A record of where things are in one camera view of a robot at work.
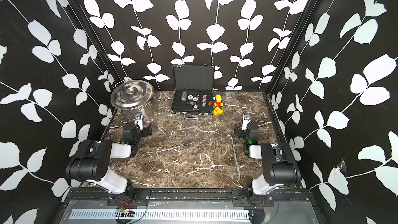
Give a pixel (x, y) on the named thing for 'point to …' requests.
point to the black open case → (194, 93)
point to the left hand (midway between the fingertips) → (143, 119)
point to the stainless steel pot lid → (131, 95)
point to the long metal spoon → (238, 169)
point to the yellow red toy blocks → (218, 104)
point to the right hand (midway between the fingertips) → (243, 120)
